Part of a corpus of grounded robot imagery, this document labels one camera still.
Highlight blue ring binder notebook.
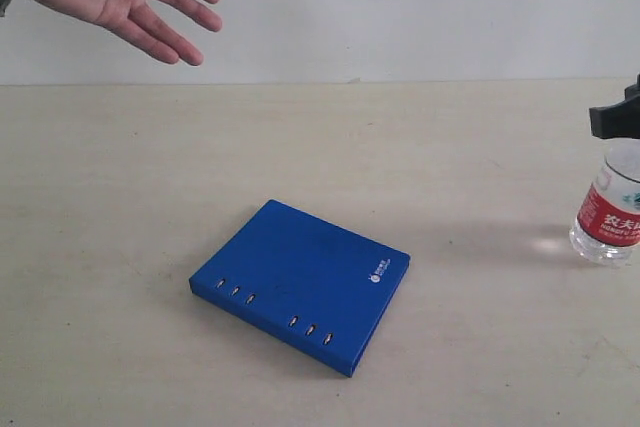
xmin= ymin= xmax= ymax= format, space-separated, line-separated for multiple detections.
xmin=189 ymin=199 xmax=410 ymax=377

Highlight clear water bottle red cap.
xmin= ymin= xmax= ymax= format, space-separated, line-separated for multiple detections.
xmin=569 ymin=139 xmax=639 ymax=265

